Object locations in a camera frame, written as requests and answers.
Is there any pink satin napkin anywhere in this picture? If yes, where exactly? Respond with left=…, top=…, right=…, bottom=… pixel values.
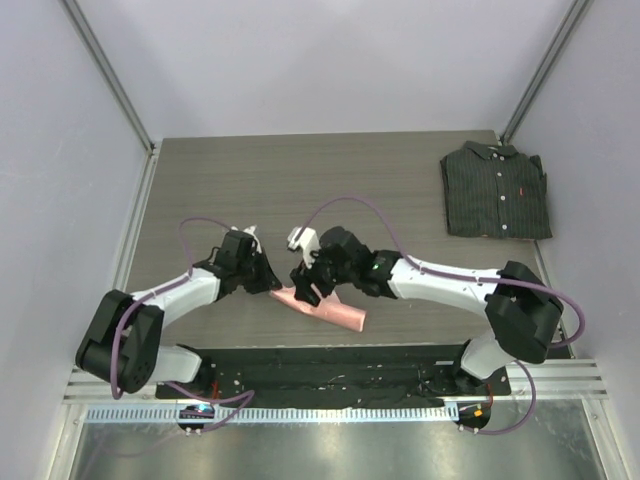
left=270, top=287, right=367, bottom=333

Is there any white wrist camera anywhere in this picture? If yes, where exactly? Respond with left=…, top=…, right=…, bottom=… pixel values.
left=287, top=226, right=320, bottom=268
left=243, top=225, right=263, bottom=253

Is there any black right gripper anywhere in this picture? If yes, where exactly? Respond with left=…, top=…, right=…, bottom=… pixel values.
left=292, top=242, right=357, bottom=307

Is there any white slotted cable duct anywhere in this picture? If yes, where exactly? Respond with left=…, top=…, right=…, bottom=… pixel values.
left=85, top=402, right=459, bottom=424

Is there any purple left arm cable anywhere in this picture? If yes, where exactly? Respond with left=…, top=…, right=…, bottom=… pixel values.
left=109, top=216, right=257, bottom=435

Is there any dark striped folded shirt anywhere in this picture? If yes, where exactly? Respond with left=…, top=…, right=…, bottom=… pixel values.
left=440, top=141, right=552, bottom=240

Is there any left aluminium frame post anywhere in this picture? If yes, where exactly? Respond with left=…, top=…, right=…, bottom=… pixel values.
left=58, top=0, right=160, bottom=154

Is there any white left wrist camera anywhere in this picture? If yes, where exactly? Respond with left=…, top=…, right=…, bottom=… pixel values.
left=243, top=225, right=263, bottom=253

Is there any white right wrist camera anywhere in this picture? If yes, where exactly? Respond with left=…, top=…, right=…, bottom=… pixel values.
left=287, top=226, right=320, bottom=268

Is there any aluminium frame post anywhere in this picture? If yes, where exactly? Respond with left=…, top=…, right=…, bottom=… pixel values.
left=498, top=0, right=593, bottom=144
left=58, top=0, right=160, bottom=154

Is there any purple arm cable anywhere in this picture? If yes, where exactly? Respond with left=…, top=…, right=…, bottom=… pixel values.
left=299, top=195, right=586, bottom=435
left=109, top=216, right=257, bottom=435

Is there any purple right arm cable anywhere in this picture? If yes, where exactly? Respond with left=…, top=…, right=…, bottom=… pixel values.
left=299, top=195, right=586, bottom=435

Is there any right aluminium frame post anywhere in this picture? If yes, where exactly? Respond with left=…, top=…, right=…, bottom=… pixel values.
left=498, top=0, right=593, bottom=144

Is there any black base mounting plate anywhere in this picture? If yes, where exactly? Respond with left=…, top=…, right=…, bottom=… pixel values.
left=154, top=342, right=512, bottom=407

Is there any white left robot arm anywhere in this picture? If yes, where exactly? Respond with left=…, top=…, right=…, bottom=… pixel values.
left=75, top=225, right=282, bottom=399

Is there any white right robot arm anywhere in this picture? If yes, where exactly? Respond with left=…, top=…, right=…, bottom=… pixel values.
left=287, top=226, right=563, bottom=395

